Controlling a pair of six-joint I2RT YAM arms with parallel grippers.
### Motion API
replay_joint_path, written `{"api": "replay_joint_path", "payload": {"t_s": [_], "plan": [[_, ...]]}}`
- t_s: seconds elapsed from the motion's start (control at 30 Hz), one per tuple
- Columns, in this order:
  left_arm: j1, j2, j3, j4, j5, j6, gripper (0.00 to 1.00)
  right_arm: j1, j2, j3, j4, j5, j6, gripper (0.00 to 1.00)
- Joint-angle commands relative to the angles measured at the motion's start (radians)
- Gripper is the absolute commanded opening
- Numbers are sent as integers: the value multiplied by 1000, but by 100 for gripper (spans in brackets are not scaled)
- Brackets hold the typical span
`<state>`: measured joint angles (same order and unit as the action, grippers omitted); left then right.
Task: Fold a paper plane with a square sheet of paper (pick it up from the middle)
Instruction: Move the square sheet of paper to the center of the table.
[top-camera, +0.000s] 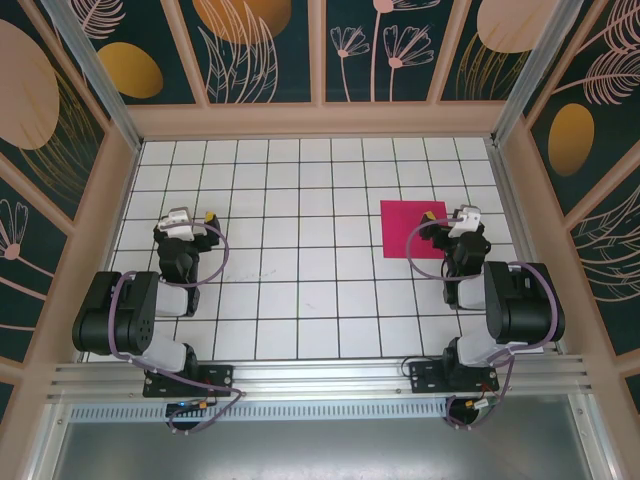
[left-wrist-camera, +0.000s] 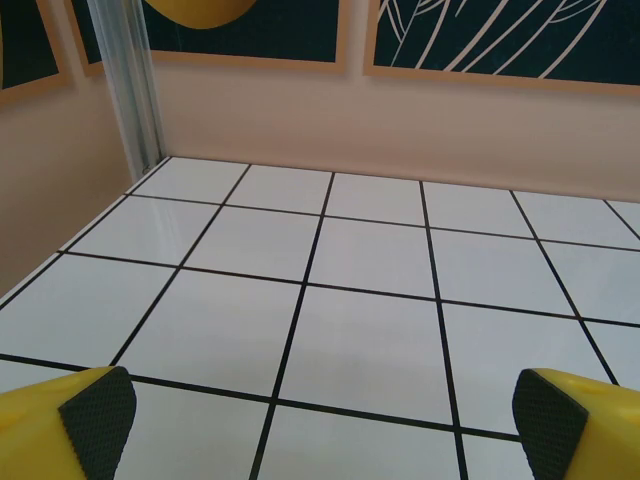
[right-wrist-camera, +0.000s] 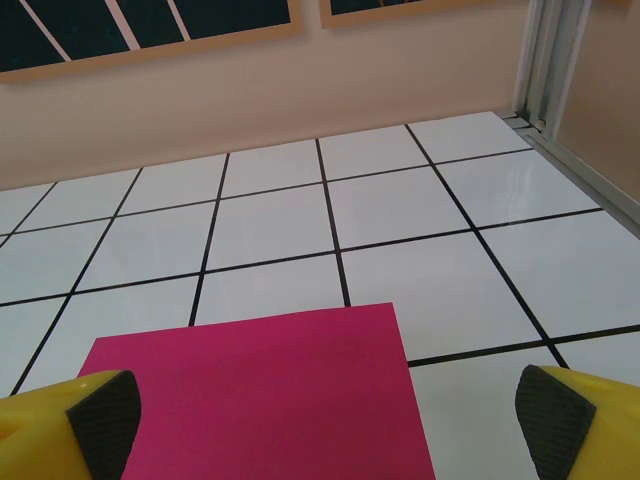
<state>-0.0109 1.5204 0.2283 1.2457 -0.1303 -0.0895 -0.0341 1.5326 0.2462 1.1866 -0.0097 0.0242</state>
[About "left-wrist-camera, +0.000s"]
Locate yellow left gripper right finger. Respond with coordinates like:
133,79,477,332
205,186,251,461
513,368,640,480

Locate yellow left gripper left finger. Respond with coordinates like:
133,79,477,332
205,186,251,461
0,365,138,480

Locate aluminium corner post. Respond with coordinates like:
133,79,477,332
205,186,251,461
87,0,167,182

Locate wall panel orange circle leaves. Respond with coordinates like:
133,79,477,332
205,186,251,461
362,0,640,99

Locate wall panel small orange oval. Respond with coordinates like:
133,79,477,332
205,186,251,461
67,0,349,79

